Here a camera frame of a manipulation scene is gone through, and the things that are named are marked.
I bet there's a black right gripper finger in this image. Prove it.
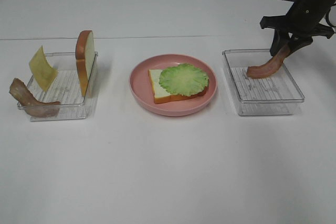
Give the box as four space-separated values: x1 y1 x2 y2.
270 30 290 56
286 35 313 57

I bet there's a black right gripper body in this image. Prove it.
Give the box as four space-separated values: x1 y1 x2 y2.
260 0 335 38

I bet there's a bacon strip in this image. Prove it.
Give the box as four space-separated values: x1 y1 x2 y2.
246 45 290 79
9 78 60 118

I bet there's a green lettuce leaf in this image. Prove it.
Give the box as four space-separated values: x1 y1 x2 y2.
159 63 209 97

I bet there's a bread slice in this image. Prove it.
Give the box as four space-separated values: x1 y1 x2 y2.
148 69 208 104
75 30 95 97

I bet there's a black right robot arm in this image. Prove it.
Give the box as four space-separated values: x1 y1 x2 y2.
260 0 335 56

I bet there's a right clear plastic tray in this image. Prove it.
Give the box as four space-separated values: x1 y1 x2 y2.
222 49 305 116

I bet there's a clear plastic tray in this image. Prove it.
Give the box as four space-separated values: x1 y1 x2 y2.
222 49 305 116
17 52 99 122

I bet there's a pink round plate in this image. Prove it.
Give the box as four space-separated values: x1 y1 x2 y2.
129 54 217 116

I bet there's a left clear plastic tray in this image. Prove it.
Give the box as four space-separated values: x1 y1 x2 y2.
17 52 99 122

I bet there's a yellow cheese slice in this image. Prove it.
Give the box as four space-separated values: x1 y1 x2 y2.
29 46 58 92

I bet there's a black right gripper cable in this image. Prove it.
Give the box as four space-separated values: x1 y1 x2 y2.
324 5 336 28

